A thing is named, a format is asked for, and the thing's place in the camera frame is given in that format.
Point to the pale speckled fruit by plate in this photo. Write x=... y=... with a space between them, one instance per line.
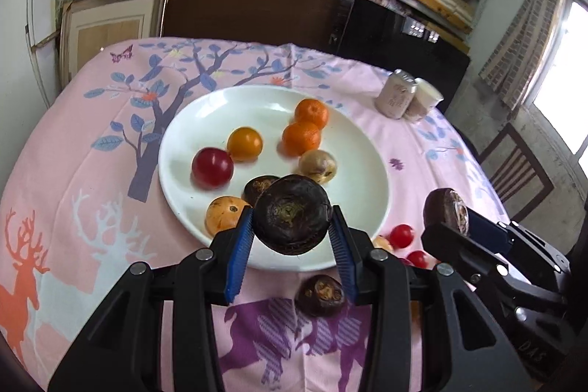
x=383 y=243

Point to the orange mandarin front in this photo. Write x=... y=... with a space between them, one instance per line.
x=312 y=111

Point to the pale yellow round fruit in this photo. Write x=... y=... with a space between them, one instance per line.
x=223 y=214

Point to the dark wooden chair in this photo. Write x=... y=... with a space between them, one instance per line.
x=519 y=168

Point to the small red plum back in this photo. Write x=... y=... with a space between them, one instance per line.
x=401 y=236

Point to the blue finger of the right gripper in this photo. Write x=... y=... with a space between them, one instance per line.
x=474 y=263
x=490 y=235

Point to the small yellow orange fruit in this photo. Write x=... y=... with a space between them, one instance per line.
x=244 y=144

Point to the dark wooden cabinet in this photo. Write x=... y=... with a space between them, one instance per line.
x=314 y=24

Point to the white paper cup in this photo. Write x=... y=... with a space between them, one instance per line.
x=426 y=98

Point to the large dark red plum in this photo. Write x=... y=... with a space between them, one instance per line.
x=212 y=168

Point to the dark mangosteen front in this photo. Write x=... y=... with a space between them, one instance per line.
x=320 y=296

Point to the beige checked curtain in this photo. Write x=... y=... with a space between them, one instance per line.
x=518 y=55

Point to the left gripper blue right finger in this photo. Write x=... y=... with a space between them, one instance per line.
x=464 y=349

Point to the framed picture leaning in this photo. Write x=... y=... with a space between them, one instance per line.
x=90 y=26

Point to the pale speckled passion fruit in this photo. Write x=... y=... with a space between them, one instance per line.
x=318 y=165

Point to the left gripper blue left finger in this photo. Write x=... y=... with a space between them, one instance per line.
x=119 y=347

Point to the white oval plate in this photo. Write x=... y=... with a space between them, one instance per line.
x=360 y=188

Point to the pink deer print tablecloth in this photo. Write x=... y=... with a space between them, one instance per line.
x=104 y=180

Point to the black monitor screen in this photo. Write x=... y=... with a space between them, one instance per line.
x=378 y=36

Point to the pink drink can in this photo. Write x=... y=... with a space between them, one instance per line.
x=396 y=94

